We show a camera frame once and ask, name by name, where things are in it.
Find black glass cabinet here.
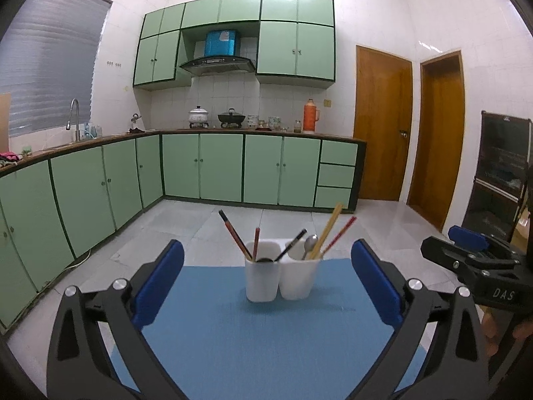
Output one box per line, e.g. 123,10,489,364
462,110,533,244

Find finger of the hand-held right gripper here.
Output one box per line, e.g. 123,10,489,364
449,225,521,259
420,237,517,271

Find cardboard sheet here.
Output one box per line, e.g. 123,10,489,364
0,93,12,153

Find blue table mat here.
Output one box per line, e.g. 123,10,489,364
109,258,427,400

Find wooden door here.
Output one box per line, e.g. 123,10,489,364
353,45,414,203
407,50,465,231

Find blue wrapped hood chimney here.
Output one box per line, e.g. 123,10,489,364
204,29,241,58

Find orange thermos flask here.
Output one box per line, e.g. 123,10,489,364
302,99,320,133

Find window blinds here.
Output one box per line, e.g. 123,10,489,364
0,0,113,138

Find green base cabinets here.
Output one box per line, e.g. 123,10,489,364
0,130,367,334

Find black chopstick with silver band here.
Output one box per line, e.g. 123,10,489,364
274,228,308,262
219,209,251,259

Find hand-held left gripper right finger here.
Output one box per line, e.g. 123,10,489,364
350,239,490,400

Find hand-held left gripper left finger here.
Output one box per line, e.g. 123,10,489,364
47,239,188,400

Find white cooking pot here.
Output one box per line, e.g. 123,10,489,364
188,106,209,128

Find black wok with lid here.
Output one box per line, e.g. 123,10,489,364
217,108,246,128

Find steel kitchen faucet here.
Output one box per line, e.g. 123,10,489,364
67,98,82,142

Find black range hood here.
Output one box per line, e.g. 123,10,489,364
179,56,256,76

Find white plastic utensil holder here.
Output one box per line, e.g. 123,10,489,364
244,239,283,303
280,238,323,301

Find green wall cabinets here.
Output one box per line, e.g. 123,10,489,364
132,0,336,91

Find person's right hand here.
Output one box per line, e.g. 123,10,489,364
481,306,533,358

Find silver metal spoon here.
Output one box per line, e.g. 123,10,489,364
300,234,319,260

